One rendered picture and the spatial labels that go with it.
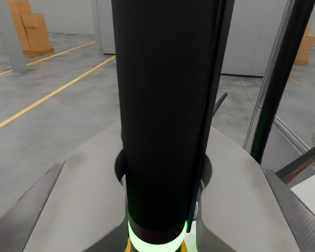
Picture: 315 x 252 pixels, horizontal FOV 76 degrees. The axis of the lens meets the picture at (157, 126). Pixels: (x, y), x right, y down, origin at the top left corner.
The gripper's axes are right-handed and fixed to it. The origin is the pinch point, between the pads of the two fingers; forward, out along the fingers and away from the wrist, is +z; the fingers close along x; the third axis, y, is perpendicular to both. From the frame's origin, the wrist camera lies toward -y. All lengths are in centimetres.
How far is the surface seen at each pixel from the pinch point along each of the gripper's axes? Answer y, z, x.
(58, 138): 152, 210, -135
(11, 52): 106, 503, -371
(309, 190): 28.0, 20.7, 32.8
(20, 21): 53, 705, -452
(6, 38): 72, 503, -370
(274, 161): 74, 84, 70
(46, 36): 101, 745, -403
